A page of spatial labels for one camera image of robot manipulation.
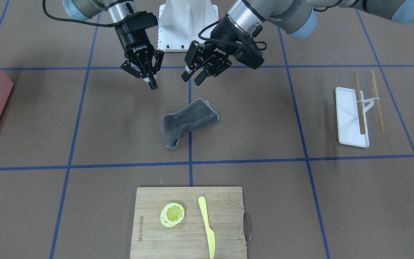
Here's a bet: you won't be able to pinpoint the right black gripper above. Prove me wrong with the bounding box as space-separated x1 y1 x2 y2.
118 31 164 90

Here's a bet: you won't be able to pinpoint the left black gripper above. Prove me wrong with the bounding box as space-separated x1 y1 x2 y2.
181 16 250 86

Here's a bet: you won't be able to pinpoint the grey and pink cloth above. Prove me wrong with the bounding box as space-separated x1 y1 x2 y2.
161 98 220 149

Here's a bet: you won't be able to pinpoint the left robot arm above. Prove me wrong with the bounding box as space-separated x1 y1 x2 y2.
181 0 414 86

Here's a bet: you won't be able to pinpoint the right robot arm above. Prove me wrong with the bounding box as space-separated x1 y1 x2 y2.
63 0 164 90

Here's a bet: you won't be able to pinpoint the yellow plastic knife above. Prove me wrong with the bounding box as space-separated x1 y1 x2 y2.
198 196 216 259

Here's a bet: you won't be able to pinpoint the bamboo cutting board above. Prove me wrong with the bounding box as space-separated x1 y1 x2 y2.
130 187 248 259

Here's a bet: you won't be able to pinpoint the yellow lemon slices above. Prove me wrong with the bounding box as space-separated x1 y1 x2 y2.
160 202 185 228

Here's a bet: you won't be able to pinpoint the white rectangular tray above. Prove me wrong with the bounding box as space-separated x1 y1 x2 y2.
335 87 369 148

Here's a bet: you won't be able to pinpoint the wooden chopstick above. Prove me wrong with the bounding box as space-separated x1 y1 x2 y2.
369 69 385 132
353 73 366 135

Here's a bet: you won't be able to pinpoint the white chopstick band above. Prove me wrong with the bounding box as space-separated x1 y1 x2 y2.
356 97 380 113

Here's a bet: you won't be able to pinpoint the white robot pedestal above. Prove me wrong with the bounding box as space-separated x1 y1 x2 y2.
157 0 219 52

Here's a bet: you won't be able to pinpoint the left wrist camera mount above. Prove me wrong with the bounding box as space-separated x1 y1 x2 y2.
232 25 264 69

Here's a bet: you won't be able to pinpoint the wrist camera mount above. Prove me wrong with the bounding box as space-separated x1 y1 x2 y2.
232 25 264 69
115 11 158 36

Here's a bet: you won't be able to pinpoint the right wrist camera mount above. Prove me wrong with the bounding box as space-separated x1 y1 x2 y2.
115 11 158 36

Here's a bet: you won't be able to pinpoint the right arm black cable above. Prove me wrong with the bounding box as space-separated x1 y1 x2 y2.
42 0 121 28

